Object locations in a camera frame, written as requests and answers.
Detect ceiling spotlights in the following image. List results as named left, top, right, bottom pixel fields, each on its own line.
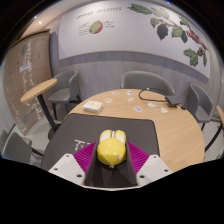
left=33, top=14, right=44, bottom=26

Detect wooden wall panel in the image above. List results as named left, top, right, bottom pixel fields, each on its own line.
left=3, top=29, right=54, bottom=136

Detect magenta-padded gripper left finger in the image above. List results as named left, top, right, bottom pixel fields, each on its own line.
left=48, top=141, right=111, bottom=188

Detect black cable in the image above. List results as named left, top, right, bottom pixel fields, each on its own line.
left=138, top=87, right=169, bottom=103

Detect grey upholstered chair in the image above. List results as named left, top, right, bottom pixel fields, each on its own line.
left=185, top=83, right=214, bottom=131
left=120, top=70, right=176, bottom=98
left=46, top=69, right=83, bottom=121
left=1, top=131, right=34, bottom=164

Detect black mouse pad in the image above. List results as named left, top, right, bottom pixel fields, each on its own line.
left=40, top=112, right=160, bottom=172

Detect flat black device box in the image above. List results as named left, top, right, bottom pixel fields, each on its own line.
left=165, top=94, right=188, bottom=108

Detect round wooden side table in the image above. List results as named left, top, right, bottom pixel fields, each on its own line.
left=19, top=78, right=63, bottom=141
left=204, top=104, right=224, bottom=153

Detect white plant wall mural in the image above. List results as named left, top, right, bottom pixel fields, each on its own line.
left=58, top=0, right=212, bottom=79

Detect yellow computer mouse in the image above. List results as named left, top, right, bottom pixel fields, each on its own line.
left=96, top=129, right=128, bottom=167

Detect small white box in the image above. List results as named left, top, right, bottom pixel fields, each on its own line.
left=82, top=100, right=104, bottom=114

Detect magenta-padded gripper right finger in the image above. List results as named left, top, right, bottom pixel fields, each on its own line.
left=111, top=141, right=174, bottom=188

